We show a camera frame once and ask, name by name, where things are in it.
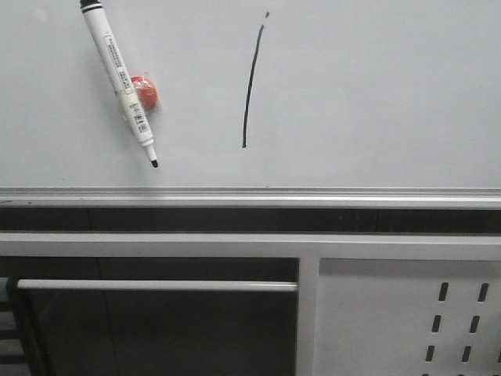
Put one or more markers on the white whiteboard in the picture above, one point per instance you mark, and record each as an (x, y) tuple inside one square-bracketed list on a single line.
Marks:
[(276, 103)]

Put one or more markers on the white whiteboard marker pen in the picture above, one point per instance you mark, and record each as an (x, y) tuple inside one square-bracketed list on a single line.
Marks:
[(121, 81)]

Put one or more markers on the white metal stand frame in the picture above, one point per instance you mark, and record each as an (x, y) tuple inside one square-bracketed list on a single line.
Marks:
[(309, 249)]

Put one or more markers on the white perforated pegboard panel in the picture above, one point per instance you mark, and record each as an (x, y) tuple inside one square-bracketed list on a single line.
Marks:
[(407, 317)]

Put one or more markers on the red round magnet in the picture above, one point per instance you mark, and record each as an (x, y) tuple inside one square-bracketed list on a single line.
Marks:
[(147, 92)]

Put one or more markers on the white horizontal rail bar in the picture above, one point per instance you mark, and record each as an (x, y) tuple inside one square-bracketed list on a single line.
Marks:
[(158, 285)]

